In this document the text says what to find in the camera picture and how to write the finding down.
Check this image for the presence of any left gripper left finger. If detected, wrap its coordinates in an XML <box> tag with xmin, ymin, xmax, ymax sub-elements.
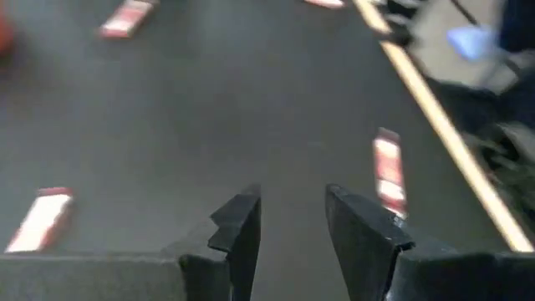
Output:
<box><xmin>207</xmin><ymin>183</ymin><xmax>262</xmax><ymax>301</ymax></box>

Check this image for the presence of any pale blue object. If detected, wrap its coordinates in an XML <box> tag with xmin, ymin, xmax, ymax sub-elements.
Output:
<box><xmin>445</xmin><ymin>24</ymin><xmax>499</xmax><ymax>63</ymax></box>

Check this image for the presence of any black bracket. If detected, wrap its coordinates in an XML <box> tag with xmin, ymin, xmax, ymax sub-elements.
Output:
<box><xmin>374</xmin><ymin>0</ymin><xmax>417</xmax><ymax>48</ymax></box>

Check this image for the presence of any thin wooden edge strip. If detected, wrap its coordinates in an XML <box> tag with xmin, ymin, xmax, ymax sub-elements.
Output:
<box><xmin>352</xmin><ymin>0</ymin><xmax>535</xmax><ymax>254</ymax></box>

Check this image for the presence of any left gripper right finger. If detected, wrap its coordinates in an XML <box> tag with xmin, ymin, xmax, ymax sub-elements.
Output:
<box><xmin>324</xmin><ymin>182</ymin><xmax>415</xmax><ymax>301</ymax></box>

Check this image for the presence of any orange plastic halloween bucket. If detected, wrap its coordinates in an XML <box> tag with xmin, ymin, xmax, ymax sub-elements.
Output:
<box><xmin>0</xmin><ymin>10</ymin><xmax>16</xmax><ymax>59</ymax></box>

